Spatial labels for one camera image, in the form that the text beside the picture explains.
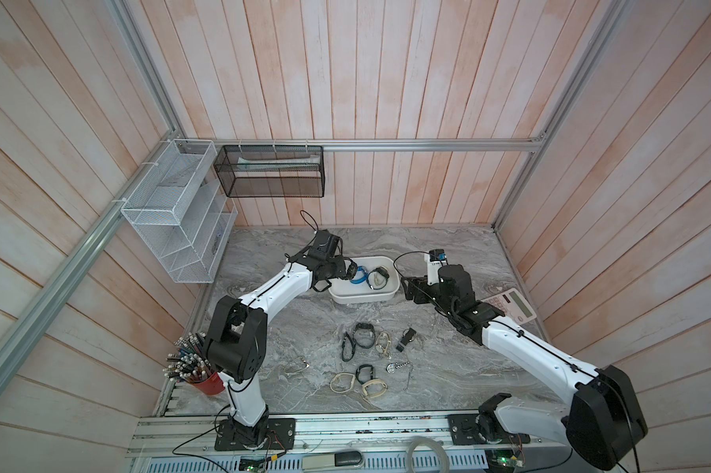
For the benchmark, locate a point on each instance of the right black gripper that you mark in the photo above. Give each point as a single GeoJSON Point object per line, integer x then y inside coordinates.
{"type": "Point", "coordinates": [416, 283]}

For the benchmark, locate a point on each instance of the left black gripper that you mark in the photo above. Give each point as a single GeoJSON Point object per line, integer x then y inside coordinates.
{"type": "Point", "coordinates": [341, 272]}

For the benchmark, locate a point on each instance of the blue band watch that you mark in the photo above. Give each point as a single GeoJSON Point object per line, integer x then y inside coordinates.
{"type": "Point", "coordinates": [361, 275]}

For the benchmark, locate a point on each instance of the black sport watch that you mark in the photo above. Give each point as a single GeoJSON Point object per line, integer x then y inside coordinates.
{"type": "Point", "coordinates": [378, 278]}

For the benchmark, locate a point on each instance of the gold metal link watch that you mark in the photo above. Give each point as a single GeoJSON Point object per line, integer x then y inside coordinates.
{"type": "Point", "coordinates": [383, 344]}

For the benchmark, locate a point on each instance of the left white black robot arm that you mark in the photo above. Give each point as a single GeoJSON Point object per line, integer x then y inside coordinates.
{"type": "Point", "coordinates": [236, 343]}

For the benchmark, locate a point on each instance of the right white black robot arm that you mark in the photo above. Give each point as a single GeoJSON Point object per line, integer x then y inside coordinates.
{"type": "Point", "coordinates": [602, 421]}

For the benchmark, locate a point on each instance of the white plastic storage box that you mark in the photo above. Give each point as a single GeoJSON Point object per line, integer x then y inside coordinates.
{"type": "Point", "coordinates": [345, 293]}

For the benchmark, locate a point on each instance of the small black band watch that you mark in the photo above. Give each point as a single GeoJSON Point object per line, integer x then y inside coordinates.
{"type": "Point", "coordinates": [364, 373]}

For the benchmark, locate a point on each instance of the yellow cream band watch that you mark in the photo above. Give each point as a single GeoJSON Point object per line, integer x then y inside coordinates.
{"type": "Point", "coordinates": [374, 389]}

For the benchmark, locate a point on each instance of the pink white calculator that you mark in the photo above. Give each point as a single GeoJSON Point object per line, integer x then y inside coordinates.
{"type": "Point", "coordinates": [514, 305]}

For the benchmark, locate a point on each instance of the red cup of pens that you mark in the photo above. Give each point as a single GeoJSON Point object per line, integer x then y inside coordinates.
{"type": "Point", "coordinates": [189, 364]}

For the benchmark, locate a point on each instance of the grey black handheld device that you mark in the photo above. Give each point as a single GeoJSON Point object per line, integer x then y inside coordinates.
{"type": "Point", "coordinates": [326, 462]}

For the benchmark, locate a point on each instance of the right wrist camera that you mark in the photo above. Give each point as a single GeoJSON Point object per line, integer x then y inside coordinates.
{"type": "Point", "coordinates": [434, 260]}

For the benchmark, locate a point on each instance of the black mesh wall basket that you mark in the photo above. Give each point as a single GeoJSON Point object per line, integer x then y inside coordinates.
{"type": "Point", "coordinates": [271, 171]}

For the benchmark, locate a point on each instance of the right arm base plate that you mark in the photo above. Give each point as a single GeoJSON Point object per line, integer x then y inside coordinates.
{"type": "Point", "coordinates": [481, 429]}

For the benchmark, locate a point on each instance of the horizontal aluminium rail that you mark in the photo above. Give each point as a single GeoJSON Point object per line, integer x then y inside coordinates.
{"type": "Point", "coordinates": [527, 145]}

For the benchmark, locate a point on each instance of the white wire mesh shelf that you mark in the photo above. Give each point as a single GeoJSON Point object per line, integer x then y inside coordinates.
{"type": "Point", "coordinates": [181, 212]}

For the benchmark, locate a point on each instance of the front aluminium mounting rail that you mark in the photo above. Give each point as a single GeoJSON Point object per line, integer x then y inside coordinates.
{"type": "Point", "coordinates": [312, 433]}

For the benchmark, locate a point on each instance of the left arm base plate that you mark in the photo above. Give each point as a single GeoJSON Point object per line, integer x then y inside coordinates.
{"type": "Point", "coordinates": [255, 434]}

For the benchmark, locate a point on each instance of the left aluminium frame rail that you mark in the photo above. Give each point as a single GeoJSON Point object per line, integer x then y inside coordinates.
{"type": "Point", "coordinates": [35, 320]}

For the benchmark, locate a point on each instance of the right aluminium frame post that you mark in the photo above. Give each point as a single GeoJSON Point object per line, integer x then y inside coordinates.
{"type": "Point", "coordinates": [588, 60]}

